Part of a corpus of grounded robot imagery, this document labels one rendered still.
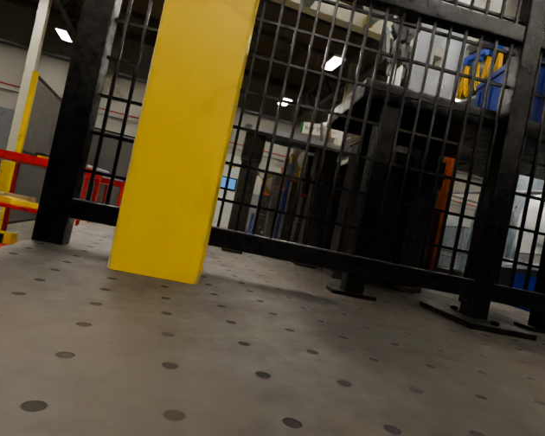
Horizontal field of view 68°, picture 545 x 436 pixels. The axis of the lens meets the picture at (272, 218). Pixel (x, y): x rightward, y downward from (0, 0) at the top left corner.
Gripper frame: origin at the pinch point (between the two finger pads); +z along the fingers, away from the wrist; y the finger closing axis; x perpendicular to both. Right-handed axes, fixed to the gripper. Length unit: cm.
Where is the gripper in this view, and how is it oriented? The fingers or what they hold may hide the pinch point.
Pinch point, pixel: (394, 77)
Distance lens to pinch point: 132.4
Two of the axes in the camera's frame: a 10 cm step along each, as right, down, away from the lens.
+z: -2.0, 9.8, -0.2
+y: -9.7, -2.0, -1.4
